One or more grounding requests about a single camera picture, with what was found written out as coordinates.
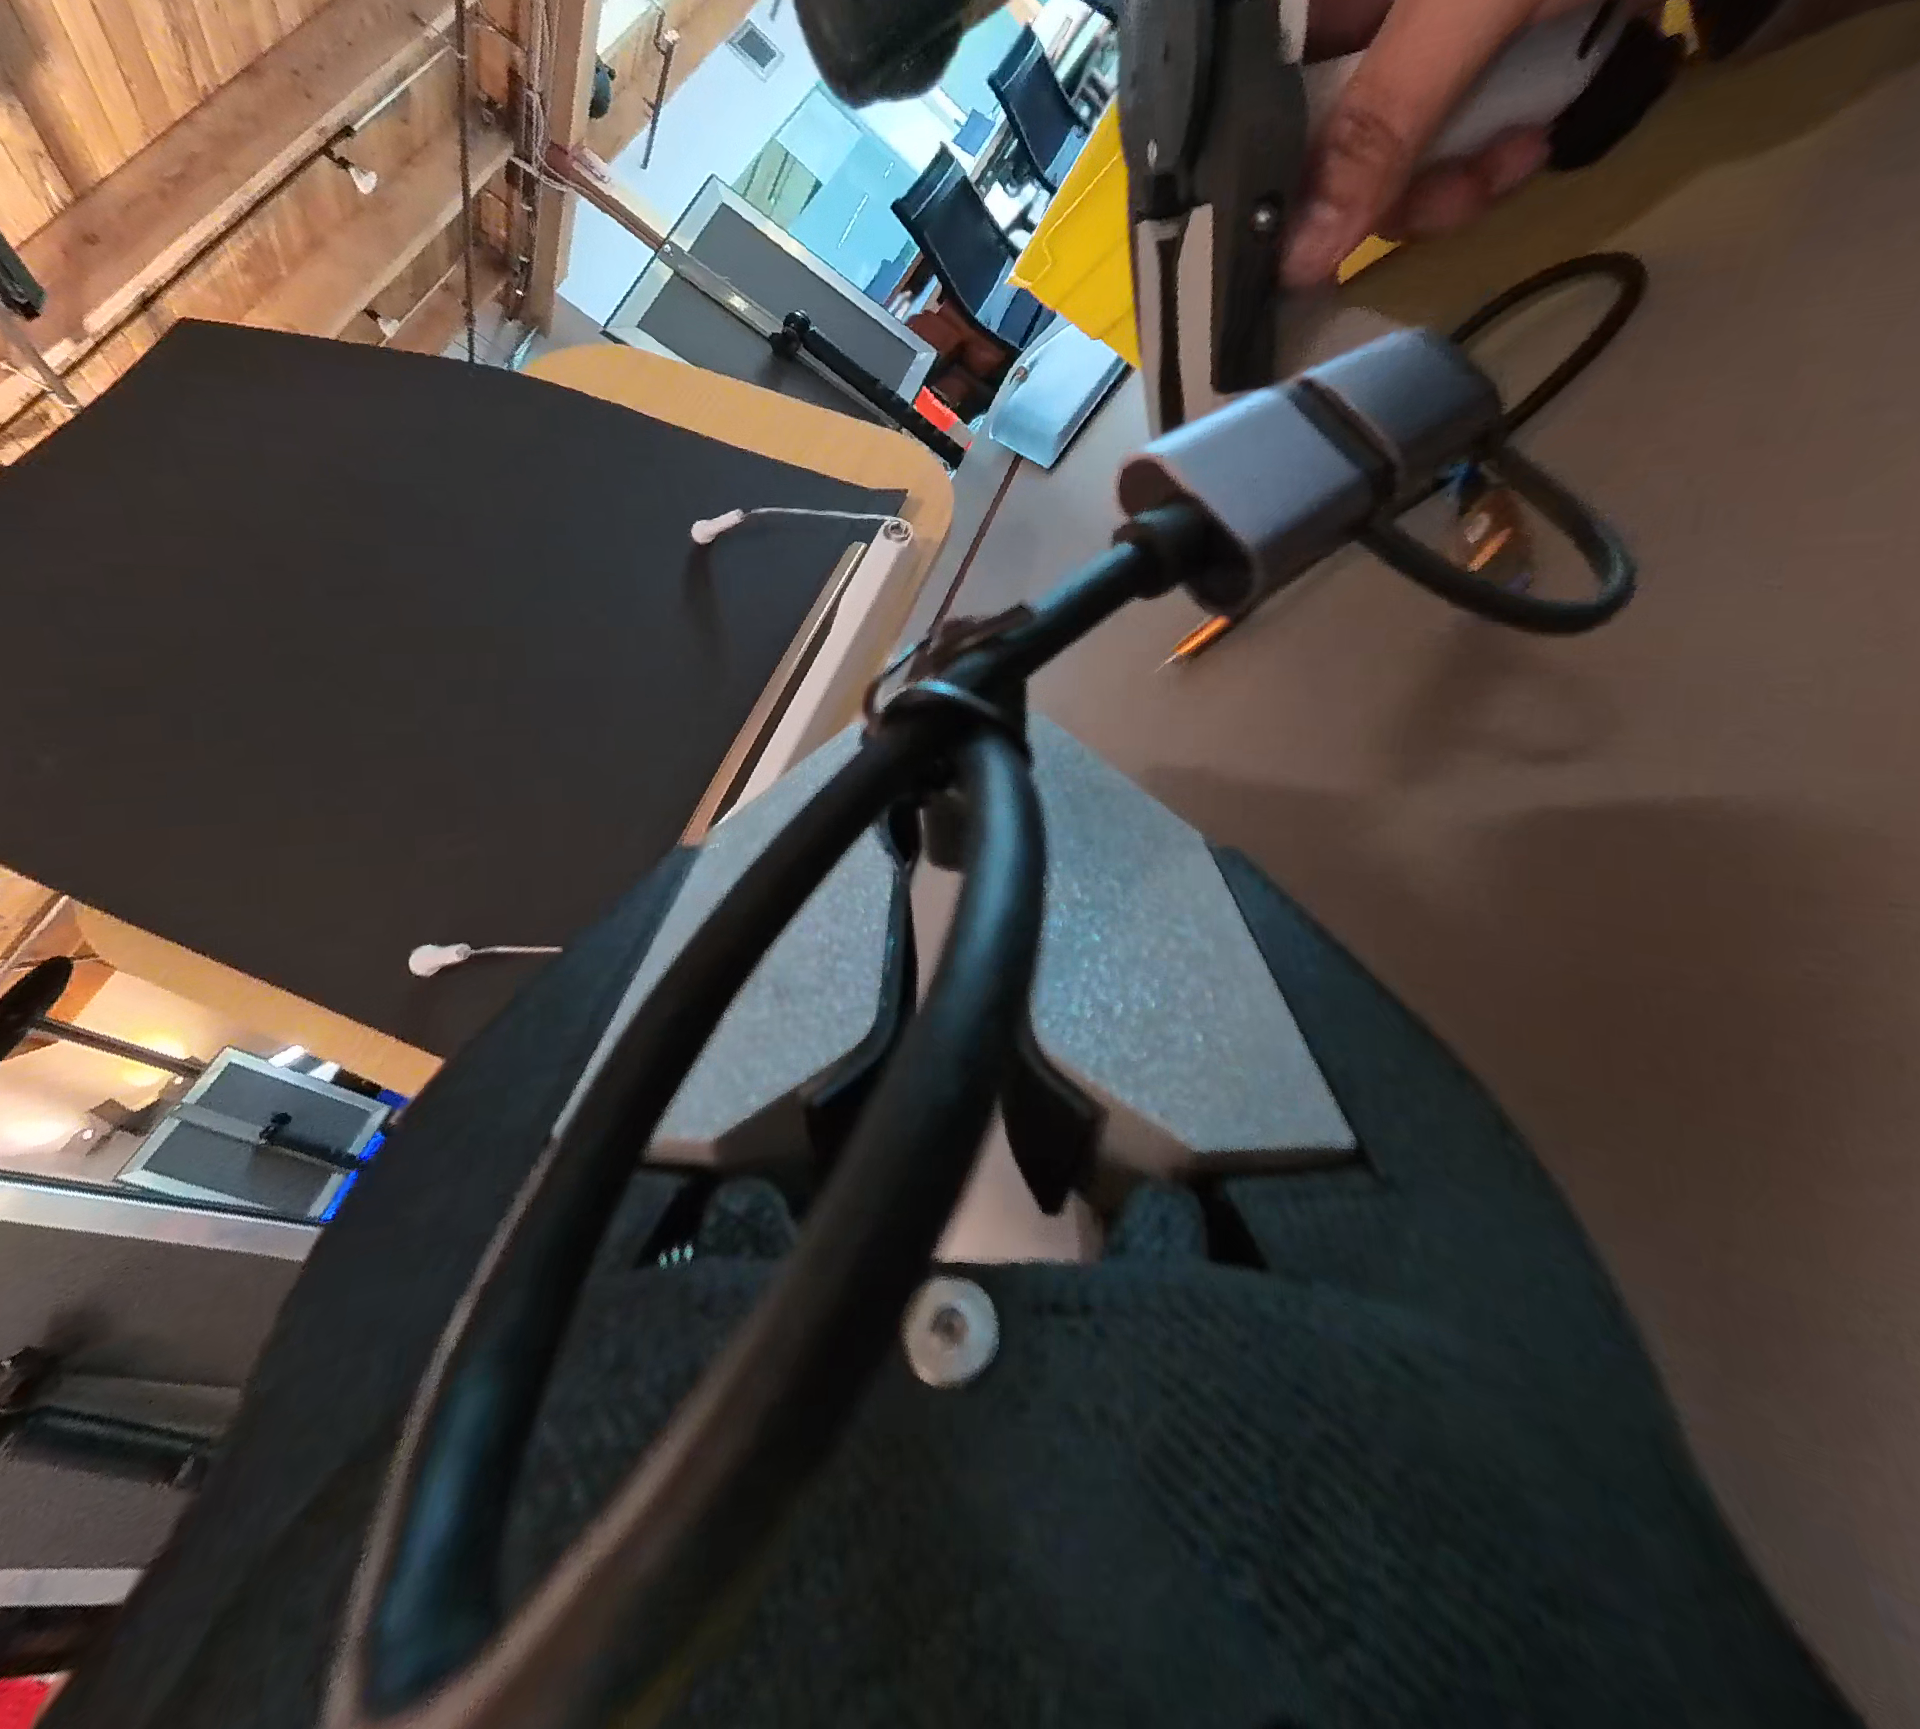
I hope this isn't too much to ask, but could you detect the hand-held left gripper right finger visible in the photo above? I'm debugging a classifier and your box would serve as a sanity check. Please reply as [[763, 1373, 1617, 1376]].
[[1016, 716, 1361, 1202]]

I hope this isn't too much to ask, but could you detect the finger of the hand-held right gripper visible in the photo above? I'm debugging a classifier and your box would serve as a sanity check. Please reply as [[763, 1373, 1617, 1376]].
[[1131, 215, 1186, 441], [1179, 208, 1224, 406]]

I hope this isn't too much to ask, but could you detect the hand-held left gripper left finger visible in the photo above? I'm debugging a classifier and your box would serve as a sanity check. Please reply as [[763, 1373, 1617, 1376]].
[[635, 768, 918, 1162]]

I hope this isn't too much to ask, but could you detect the yellow plastic bin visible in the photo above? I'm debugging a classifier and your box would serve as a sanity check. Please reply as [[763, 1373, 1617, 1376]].
[[960, 0, 1403, 373]]

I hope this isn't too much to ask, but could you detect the grey usb hub with cable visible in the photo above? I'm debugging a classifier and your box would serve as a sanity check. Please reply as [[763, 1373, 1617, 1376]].
[[321, 322, 1639, 1729]]

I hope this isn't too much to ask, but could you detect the grey flat pad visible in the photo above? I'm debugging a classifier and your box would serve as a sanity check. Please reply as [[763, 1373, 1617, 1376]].
[[990, 349, 1129, 467]]

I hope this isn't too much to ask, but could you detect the metal ledge strip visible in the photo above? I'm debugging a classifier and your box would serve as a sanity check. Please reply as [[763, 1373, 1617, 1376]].
[[691, 541, 881, 847]]

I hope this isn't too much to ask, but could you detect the black sheet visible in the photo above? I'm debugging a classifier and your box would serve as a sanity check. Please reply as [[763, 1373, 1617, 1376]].
[[0, 318, 910, 1057]]

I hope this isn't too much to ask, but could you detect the grey desk with silver frame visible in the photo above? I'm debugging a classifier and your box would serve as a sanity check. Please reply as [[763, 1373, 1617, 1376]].
[[90, 1044, 400, 1230], [603, 172, 979, 471]]

